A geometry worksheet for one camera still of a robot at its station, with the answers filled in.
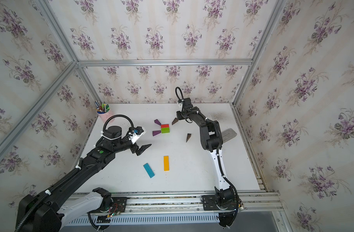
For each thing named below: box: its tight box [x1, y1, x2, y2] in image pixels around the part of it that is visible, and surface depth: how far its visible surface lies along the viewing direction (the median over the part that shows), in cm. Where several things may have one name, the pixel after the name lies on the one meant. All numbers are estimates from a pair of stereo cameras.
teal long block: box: [143, 162, 156, 179], surface depth 87 cm
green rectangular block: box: [161, 127, 170, 134], surface depth 103 cm
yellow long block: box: [163, 155, 170, 172], surface depth 90 cm
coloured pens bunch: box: [94, 100, 111, 115], surface depth 105 cm
